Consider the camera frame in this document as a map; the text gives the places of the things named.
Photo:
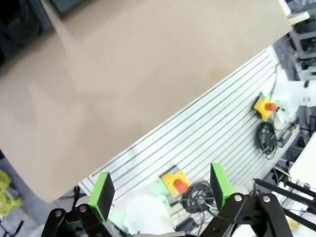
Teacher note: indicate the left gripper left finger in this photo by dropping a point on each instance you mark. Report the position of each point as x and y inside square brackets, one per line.
[98, 197]

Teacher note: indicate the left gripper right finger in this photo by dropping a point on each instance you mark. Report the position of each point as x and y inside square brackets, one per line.
[222, 187]

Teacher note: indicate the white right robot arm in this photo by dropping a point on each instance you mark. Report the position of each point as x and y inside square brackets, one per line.
[298, 93]

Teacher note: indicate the yellow emergency stop button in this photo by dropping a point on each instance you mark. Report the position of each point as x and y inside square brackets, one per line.
[263, 108]
[172, 180]

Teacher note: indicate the black metal bars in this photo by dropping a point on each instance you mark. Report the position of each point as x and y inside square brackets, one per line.
[284, 187]

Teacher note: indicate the white flat panel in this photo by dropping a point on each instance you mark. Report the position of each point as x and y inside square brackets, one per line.
[306, 160]

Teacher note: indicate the yellow-green crumpled object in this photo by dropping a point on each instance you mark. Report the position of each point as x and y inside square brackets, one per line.
[7, 197]

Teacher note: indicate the grey metal cart frame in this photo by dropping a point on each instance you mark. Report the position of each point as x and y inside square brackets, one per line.
[303, 39]

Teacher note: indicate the cream white desk frame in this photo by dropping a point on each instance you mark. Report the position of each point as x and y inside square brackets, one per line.
[296, 17]

